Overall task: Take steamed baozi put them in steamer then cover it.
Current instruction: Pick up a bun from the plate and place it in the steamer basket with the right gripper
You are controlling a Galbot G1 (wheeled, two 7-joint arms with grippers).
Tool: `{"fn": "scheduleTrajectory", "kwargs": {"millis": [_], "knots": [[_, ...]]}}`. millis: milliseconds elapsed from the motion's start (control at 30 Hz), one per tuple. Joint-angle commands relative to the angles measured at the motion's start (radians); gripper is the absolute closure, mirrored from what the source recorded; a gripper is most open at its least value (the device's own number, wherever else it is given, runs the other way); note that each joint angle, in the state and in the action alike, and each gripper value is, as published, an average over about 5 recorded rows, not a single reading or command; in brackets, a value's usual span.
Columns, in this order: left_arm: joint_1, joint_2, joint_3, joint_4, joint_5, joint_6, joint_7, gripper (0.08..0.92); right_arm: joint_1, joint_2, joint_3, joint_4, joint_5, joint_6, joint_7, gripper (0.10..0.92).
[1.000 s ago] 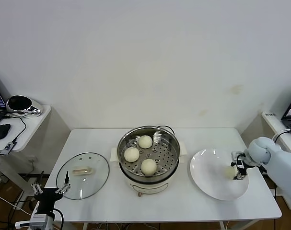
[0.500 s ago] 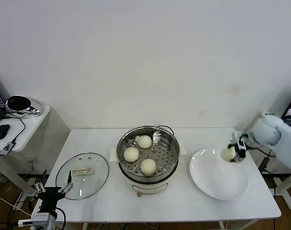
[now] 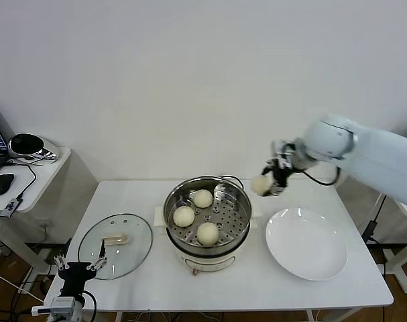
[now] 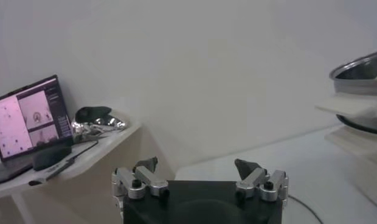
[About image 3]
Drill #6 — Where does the thin black hub cable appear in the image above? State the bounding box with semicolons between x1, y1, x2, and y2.
4;160;37;201

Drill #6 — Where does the grey usb hub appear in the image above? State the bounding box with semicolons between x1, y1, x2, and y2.
0;197;25;219

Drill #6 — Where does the white steamed baozi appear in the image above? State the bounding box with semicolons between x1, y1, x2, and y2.
192;189;214;209
172;206;196;227
196;221;220;246
251;176;273;197

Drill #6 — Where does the black computer mouse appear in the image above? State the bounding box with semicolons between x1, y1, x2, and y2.
0;173;15;197

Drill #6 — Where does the round glass pot lid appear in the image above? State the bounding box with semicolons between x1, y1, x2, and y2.
77;213;154;281

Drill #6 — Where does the white side table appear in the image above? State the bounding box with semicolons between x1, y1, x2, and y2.
370;193;407;295
0;147;73;279

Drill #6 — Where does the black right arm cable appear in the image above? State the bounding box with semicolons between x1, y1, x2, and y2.
302;167;341;187

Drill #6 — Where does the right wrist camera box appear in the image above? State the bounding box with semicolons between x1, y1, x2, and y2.
271;140;296;161

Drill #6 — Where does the white floor cable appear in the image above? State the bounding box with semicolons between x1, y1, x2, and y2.
0;270;46;305

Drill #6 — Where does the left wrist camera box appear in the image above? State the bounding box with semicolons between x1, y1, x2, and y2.
31;297;76;318

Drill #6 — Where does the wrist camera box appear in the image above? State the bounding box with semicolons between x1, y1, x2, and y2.
31;297;76;318
271;140;296;161

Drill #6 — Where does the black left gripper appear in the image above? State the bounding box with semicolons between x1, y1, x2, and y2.
53;239;109;296

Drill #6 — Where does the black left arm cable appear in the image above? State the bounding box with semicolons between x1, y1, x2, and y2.
77;290;99;322

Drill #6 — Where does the white round plate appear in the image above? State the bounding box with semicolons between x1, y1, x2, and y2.
265;208;349;282

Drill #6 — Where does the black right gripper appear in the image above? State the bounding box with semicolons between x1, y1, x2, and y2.
261;157;296;197

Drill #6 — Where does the shiny chrome black device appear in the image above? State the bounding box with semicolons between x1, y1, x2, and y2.
8;133;61;166

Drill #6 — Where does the white black adapter cable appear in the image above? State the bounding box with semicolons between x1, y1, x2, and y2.
361;194;388;244

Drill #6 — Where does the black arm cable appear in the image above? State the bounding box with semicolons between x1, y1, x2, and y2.
302;167;341;187
77;290;99;322

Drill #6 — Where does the steel steamer pot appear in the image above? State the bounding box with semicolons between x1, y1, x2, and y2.
153;197;262;276

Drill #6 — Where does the stainless steel steamer basket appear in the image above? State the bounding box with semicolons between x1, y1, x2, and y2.
163;175;253;256

